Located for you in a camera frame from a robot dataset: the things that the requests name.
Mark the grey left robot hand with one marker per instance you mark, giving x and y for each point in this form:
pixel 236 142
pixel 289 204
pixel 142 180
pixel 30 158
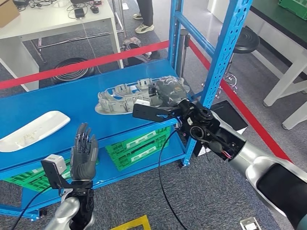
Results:
pixel 84 162

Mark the silver plastic wheel cover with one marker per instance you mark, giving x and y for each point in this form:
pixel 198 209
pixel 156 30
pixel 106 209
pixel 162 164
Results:
pixel 115 101

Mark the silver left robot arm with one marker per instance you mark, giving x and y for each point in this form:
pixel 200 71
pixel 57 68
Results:
pixel 64 212

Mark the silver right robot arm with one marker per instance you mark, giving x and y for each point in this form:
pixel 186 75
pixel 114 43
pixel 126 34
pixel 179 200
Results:
pixel 252 162

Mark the blue metal shelf rack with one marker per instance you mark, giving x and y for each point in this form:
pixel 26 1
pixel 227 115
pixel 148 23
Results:
pixel 72 101

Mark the white workbench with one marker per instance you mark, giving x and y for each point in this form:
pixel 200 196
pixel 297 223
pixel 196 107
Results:
pixel 278 38

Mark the white plastic panel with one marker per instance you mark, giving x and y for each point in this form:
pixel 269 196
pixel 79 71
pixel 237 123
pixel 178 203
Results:
pixel 33 131

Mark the black round stool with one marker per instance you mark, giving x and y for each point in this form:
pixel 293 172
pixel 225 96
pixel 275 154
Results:
pixel 246 39
pixel 72 77

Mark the yellow floor tape square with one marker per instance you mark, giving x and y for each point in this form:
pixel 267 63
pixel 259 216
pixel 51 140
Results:
pixel 131 223

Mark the red barrier belt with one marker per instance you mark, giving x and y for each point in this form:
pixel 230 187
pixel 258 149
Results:
pixel 252 118
pixel 84 65

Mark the grey patterned bag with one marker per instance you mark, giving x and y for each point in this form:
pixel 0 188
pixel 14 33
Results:
pixel 131 43

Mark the white desk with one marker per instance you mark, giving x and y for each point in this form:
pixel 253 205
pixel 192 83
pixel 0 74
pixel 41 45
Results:
pixel 48 23

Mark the black computer mouse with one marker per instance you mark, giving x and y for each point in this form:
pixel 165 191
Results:
pixel 94 9

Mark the person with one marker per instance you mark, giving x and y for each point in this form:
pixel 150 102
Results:
pixel 145 9

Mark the brown cardboard box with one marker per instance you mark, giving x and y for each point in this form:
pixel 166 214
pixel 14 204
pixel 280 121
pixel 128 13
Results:
pixel 8 12

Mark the white paper sheet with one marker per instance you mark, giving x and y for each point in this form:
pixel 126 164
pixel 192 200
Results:
pixel 242 130

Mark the small grey device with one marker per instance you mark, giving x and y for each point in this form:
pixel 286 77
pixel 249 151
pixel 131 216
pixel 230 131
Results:
pixel 250 224

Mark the dark green bench mat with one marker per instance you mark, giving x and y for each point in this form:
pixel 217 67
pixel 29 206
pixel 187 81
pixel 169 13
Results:
pixel 275 12

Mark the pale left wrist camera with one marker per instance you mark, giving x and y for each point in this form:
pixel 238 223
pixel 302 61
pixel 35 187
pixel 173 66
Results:
pixel 56 163

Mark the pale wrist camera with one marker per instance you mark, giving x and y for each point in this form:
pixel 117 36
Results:
pixel 56 163
pixel 142 103

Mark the black left camera bracket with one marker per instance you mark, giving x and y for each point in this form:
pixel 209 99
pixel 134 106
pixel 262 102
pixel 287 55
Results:
pixel 51 179

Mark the black camera bracket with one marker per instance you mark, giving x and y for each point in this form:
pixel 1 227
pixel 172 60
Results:
pixel 153 112
pixel 51 179

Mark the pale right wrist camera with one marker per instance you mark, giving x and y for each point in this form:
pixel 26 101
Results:
pixel 142 103

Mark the black right camera bracket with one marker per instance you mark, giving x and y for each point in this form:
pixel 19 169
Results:
pixel 153 112

